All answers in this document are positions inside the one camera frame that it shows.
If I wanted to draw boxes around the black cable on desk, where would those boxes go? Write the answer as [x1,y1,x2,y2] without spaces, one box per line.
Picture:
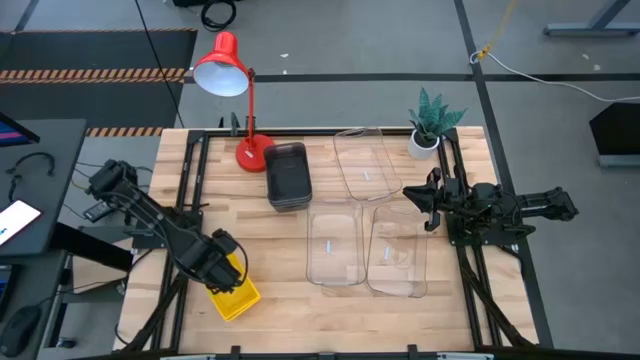
[4,150,57,202]

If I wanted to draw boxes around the black floor box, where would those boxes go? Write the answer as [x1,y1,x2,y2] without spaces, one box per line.
[588,101,640,169]

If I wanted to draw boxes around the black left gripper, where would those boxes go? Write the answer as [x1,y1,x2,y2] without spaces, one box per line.
[195,228,250,295]

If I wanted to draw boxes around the red desk lamp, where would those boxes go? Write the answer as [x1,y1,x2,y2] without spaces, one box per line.
[192,30,277,174]

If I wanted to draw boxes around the grey table leg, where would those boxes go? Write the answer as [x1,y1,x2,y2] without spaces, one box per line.
[543,0,640,38]

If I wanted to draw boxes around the yellow slotted plastic basket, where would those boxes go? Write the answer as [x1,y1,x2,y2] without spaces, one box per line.
[205,252,263,323]

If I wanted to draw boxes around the black plastic basket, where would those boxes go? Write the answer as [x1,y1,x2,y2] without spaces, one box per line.
[262,141,313,204]
[268,197,314,214]

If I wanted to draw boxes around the black computer mouse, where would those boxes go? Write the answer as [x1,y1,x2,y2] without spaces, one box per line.
[0,304,43,358]

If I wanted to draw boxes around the white floor cable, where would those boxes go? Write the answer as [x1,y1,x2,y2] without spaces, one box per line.
[468,49,640,104]

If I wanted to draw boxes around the clear plastic bin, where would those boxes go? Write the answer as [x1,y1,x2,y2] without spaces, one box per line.
[366,203,430,300]
[332,126,404,204]
[305,199,367,288]

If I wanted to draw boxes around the coiled black cable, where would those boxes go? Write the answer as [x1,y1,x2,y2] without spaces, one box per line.
[199,0,238,33]

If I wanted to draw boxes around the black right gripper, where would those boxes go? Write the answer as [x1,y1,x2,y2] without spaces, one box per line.
[401,167,474,233]

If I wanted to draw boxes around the grey side desk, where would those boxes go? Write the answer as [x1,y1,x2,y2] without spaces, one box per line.
[0,117,88,257]

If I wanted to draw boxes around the black power adapter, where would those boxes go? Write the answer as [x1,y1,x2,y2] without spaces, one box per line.
[81,199,115,224]

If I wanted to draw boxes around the black aluminium table frame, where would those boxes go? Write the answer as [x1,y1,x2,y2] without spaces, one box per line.
[117,126,557,360]

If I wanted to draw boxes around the yellow rope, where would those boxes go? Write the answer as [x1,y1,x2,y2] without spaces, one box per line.
[476,0,519,62]

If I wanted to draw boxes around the black mat hazard stripes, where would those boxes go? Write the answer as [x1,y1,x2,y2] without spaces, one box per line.
[0,27,199,139]

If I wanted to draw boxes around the thin black cable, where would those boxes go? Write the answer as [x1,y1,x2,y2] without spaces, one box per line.
[133,0,186,130]

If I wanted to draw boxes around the computer screen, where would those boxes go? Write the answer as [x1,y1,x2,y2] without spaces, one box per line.
[0,111,42,149]

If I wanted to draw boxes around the potted plant white pot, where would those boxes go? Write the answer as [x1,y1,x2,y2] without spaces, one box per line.
[406,87,469,162]

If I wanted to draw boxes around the smartphone with white screen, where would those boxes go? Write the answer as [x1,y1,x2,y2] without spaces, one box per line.
[0,199,44,247]

